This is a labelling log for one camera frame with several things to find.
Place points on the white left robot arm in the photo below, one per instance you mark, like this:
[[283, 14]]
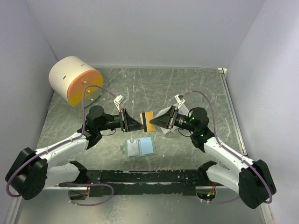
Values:
[[34, 170]]

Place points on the round white drawer cabinet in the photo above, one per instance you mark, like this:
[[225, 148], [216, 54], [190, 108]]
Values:
[[75, 81]]

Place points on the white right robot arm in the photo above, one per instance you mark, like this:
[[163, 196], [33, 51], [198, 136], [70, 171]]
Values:
[[251, 179]]

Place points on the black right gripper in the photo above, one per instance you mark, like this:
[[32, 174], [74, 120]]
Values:
[[167, 119]]

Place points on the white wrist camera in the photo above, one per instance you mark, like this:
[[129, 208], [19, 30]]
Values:
[[180, 101], [118, 100]]

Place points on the gold striped credit card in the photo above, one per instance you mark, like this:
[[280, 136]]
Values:
[[146, 117]]

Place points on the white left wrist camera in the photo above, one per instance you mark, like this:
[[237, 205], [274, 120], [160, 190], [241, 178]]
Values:
[[118, 100]]

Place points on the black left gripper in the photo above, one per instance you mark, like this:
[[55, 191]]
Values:
[[130, 124]]

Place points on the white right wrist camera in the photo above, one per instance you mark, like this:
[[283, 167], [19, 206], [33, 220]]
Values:
[[180, 101]]

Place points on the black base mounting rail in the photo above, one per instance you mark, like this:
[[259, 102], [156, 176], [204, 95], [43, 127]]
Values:
[[187, 182]]

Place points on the green card holder wallet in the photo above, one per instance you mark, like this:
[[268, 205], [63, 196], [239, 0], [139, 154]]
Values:
[[146, 146]]

